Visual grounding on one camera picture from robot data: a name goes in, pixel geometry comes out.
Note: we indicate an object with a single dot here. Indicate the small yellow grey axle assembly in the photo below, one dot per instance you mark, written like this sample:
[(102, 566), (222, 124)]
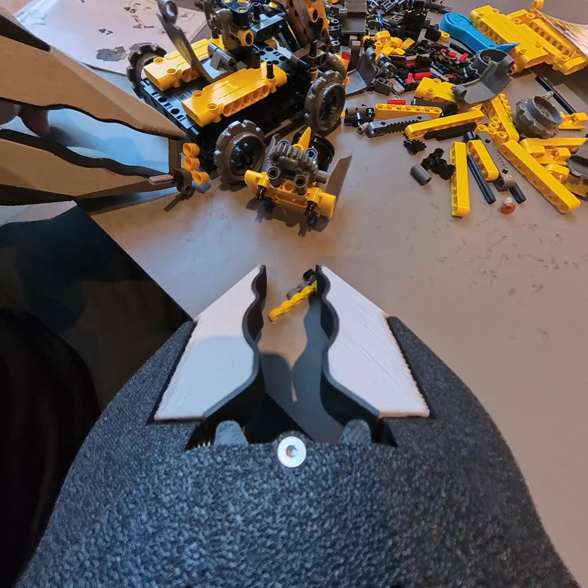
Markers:
[(189, 157)]

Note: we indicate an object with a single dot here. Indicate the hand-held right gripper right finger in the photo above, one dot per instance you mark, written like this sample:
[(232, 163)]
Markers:
[(372, 363)]

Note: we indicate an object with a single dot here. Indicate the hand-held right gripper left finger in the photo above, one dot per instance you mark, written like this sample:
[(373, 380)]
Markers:
[(211, 363)]

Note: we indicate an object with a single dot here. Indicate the person's left hand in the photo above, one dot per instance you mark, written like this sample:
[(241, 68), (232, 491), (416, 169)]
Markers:
[(34, 121)]

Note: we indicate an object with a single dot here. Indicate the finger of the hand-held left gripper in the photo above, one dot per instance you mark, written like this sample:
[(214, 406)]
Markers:
[(55, 174), (69, 78)]

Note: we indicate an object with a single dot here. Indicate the small yellow thin link piece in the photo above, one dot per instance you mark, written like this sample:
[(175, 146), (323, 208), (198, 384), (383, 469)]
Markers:
[(289, 305)]

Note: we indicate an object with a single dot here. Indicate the grey desk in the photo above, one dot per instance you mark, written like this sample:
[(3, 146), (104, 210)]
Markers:
[(413, 275)]

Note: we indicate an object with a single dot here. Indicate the pile of yellow beam bricks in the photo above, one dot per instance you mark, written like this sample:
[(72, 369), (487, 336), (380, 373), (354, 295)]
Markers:
[(533, 177)]

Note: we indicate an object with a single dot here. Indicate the blue brick separator tool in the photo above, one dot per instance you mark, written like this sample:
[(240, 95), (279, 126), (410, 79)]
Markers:
[(464, 30)]

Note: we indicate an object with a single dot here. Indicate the grey curved panel brick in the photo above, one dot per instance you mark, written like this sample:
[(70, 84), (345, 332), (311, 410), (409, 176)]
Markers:
[(491, 89)]

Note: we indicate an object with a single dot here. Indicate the grey toothed rack brick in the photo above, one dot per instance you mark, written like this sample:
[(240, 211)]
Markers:
[(390, 127)]

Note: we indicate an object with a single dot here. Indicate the yellow black brick vehicle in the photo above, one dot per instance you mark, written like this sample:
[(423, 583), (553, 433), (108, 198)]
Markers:
[(234, 99)]

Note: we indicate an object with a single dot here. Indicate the grey round turntable brick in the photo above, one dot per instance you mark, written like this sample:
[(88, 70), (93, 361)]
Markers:
[(537, 115)]

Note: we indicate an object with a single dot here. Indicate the pile of dark grey bricks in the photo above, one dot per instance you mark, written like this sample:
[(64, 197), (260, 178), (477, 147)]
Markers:
[(404, 11)]

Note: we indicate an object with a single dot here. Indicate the instruction booklet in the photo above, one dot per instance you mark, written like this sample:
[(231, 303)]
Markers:
[(92, 27)]

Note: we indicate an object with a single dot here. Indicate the sticker sheet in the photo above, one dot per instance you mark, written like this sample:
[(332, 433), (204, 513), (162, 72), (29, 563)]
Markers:
[(574, 27)]

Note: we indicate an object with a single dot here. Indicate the small orange grey stud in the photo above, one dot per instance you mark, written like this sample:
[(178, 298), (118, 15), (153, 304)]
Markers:
[(507, 206)]

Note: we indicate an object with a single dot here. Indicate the yellow gear brick subassembly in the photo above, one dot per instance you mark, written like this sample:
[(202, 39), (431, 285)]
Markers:
[(289, 188)]

